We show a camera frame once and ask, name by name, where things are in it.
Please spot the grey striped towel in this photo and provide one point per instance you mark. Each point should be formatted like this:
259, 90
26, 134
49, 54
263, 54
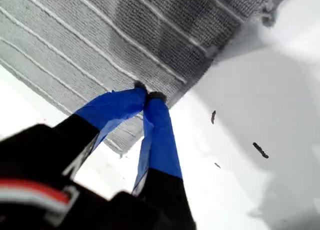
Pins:
75, 39

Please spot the black debris speck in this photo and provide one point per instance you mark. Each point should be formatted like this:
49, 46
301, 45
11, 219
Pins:
260, 149
217, 165
213, 116

